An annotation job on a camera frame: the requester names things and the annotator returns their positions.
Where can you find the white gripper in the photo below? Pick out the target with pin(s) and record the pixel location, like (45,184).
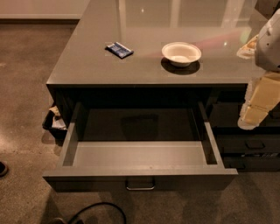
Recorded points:
(269,48)

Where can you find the blue rxbar blueberry wrapper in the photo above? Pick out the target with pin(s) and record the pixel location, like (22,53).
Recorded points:
(119,50)

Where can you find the open grey top drawer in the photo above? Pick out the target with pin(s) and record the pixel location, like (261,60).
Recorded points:
(104,147)

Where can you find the white paper bowl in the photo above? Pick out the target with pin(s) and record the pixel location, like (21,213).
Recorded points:
(181,54)

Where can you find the dark lower right drawers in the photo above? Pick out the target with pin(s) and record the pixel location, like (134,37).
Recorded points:
(256,150)

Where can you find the grey counter cabinet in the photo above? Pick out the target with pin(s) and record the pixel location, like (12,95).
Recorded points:
(89,74)

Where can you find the dark shoe at left edge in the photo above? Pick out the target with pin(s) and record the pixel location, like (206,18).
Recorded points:
(3,169)

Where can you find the metal drawer handle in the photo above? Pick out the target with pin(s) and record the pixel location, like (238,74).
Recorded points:
(139,185)

